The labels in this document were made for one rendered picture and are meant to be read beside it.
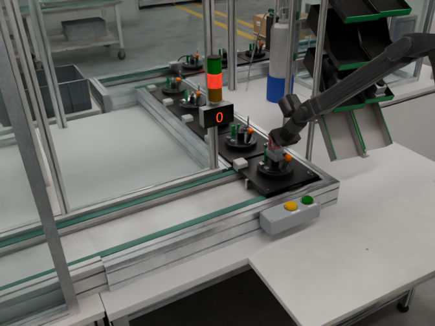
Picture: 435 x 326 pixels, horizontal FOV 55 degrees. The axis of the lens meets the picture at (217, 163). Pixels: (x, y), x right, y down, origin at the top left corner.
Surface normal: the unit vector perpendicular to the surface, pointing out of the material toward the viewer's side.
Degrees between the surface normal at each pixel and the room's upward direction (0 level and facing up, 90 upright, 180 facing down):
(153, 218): 0
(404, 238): 0
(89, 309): 0
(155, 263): 90
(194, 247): 90
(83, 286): 90
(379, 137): 45
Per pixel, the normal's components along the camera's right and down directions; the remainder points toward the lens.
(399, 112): 0.47, 0.44
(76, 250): -0.03, -0.86
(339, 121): 0.21, -0.27
